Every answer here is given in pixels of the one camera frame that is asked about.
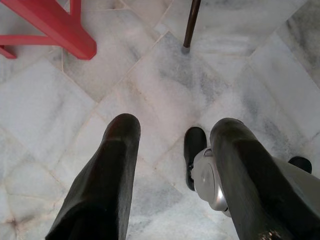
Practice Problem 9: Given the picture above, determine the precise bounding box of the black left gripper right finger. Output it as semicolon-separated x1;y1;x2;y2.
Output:
209;117;320;240

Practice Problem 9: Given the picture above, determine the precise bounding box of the dark brown table leg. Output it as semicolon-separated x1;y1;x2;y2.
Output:
182;0;202;55

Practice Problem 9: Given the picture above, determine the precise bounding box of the robot right leg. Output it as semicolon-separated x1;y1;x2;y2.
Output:
272;155;320;212

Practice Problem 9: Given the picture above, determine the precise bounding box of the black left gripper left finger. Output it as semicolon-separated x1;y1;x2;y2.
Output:
44;113;142;240

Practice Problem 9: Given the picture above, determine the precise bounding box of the red plastic stool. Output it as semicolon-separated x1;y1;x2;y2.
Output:
0;0;98;61

